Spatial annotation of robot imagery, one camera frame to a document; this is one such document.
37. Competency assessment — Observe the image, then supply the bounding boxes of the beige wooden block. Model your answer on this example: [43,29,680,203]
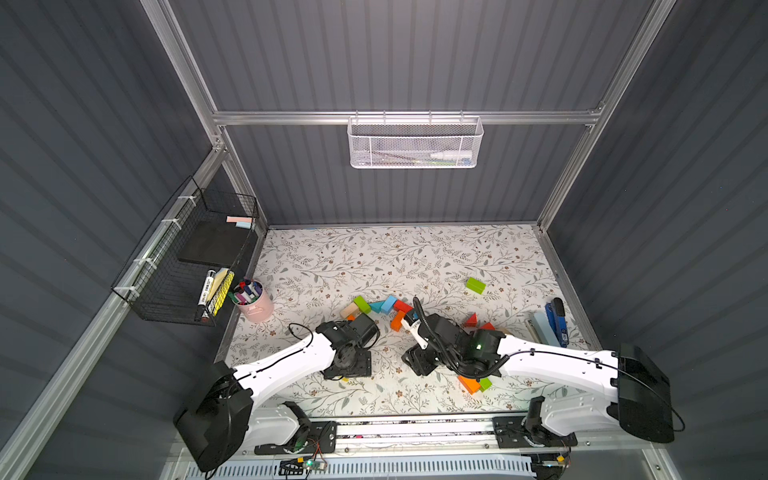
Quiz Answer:
[340,303,361,320]

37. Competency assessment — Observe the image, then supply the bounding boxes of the light blue block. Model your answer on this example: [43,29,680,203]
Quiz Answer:
[381,295,398,314]

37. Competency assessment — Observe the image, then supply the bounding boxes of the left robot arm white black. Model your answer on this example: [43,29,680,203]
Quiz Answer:
[173,314,380,476]

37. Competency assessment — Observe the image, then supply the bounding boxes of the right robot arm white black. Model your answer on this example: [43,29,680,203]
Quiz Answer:
[397,311,684,447]

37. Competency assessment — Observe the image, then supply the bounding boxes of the orange block bottom pair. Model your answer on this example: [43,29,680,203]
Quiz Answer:
[458,376,481,395]

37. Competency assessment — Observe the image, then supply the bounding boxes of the green block bottom pair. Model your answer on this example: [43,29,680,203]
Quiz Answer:
[478,378,492,392]

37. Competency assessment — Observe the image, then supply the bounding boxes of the pink pen cup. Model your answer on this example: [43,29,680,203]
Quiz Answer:
[227,278,274,324]

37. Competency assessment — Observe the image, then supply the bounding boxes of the blue stapler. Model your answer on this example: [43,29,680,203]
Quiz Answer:
[545,297,570,348]

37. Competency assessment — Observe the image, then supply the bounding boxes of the small circuit board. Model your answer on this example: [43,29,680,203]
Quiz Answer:
[277,457,328,479]

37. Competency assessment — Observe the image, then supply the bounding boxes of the yellow highlighter pack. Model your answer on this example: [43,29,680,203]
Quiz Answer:
[205,268,235,318]

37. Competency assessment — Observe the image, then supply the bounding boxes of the black notebook in basket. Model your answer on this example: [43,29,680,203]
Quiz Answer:
[177,221,251,267]

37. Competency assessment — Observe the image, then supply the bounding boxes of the white marker in basket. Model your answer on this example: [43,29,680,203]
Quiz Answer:
[429,150,475,167]

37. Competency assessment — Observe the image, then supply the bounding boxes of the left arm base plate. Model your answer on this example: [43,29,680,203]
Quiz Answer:
[253,421,339,455]

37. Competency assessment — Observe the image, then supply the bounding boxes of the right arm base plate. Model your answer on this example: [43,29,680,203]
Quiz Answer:
[491,415,578,449]

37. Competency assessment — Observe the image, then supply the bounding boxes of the black wire mesh basket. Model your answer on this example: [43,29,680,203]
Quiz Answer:
[112,178,260,327]

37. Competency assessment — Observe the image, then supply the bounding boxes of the white wire mesh basket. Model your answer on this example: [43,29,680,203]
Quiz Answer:
[347,115,485,170]

